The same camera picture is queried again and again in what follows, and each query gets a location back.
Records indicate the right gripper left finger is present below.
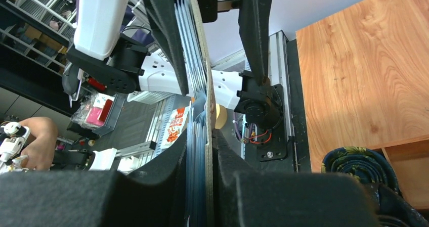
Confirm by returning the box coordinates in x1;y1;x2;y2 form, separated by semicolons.
1;133;186;226

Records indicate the rolled tie bottom centre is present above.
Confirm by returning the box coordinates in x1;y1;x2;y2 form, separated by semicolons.
364;184;428;226

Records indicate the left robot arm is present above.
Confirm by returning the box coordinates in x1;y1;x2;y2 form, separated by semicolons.
67;0;283;130

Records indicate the snack packet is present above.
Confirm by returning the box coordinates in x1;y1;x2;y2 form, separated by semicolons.
160;106;190;149

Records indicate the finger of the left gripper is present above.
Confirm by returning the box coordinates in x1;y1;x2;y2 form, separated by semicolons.
238;0;272;85
142;0;189;95

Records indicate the grey card holder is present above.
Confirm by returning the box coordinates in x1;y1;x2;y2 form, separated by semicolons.
175;0;216;226

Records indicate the rolled tie bottom left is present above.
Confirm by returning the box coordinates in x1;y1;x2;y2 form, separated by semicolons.
321;147;401;194

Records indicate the operator hand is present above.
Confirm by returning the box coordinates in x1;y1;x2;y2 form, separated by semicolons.
20;117;58;170

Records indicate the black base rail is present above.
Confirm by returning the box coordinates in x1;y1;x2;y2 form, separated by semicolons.
231;31;312;174

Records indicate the rolled tie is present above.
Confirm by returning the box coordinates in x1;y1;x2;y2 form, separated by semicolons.
364;184;428;226
321;147;401;194

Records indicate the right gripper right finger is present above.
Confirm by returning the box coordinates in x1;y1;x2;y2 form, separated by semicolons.
212;129;378;226

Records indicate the wooden compartment tray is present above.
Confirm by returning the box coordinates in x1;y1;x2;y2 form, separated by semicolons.
370;134;428;210

